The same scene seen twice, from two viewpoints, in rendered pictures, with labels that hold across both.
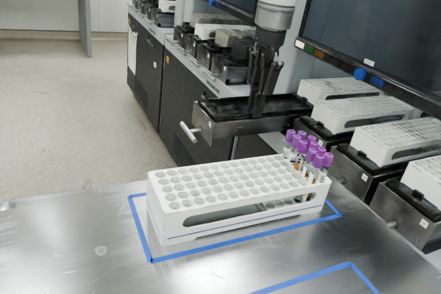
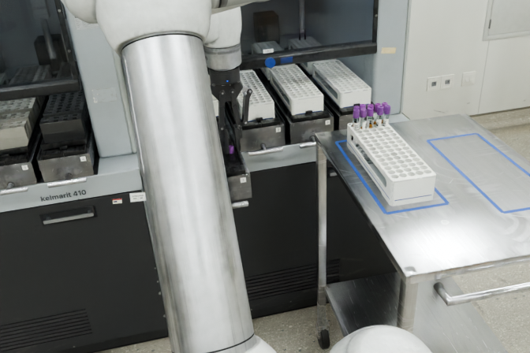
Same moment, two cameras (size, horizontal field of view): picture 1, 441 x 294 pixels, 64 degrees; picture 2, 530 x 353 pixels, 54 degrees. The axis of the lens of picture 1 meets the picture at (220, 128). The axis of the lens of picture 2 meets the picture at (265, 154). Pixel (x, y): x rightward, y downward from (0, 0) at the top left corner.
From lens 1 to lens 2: 1.16 m
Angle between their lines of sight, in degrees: 61
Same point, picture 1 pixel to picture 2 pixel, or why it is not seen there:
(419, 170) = (349, 92)
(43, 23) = not seen: outside the picture
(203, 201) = (416, 164)
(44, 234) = (437, 247)
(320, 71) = not seen: hidden behind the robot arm
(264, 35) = (234, 74)
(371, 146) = (311, 102)
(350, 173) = (315, 128)
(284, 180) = (386, 133)
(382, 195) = (345, 122)
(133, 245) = (435, 209)
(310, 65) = not seen: hidden behind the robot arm
